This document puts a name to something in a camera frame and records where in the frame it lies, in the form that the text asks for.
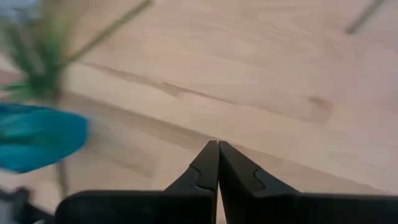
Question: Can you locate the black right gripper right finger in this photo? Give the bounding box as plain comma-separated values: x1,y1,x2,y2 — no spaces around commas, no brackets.
218,141,398,224

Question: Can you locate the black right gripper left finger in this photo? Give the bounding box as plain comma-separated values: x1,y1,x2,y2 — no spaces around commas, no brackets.
55,139,220,224

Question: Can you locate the white blossom flower bunch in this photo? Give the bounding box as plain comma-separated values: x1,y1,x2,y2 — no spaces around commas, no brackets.
0,0,68,105

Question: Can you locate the red blossom flower bunch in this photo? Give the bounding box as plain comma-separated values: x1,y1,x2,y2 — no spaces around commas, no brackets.
344,0,388,35

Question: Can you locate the blue patterned glass vase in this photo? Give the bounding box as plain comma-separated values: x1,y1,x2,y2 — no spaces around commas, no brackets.
0,101,91,174

